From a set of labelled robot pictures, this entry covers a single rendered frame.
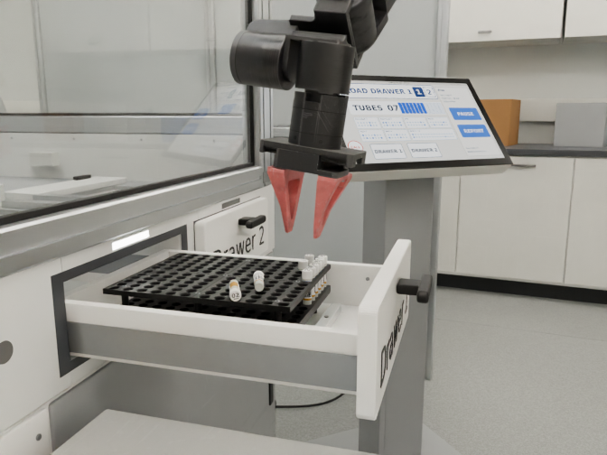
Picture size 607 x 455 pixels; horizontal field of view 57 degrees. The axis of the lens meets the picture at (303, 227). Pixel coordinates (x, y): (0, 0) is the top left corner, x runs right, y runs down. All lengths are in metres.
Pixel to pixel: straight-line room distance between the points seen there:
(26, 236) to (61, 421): 0.21
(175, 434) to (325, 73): 0.41
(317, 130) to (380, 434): 1.31
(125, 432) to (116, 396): 0.11
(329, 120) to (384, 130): 0.89
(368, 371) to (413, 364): 1.21
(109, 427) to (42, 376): 0.09
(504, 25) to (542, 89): 0.58
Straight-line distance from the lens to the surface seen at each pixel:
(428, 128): 1.55
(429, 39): 2.28
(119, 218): 0.73
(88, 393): 0.72
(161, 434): 0.65
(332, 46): 0.57
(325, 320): 0.69
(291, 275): 0.69
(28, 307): 0.62
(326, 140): 0.58
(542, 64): 4.22
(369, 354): 0.51
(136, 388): 0.80
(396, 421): 1.78
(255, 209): 1.08
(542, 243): 3.58
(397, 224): 1.56
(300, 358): 0.55
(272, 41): 0.60
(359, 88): 1.53
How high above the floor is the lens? 1.09
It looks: 11 degrees down
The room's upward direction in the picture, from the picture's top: straight up
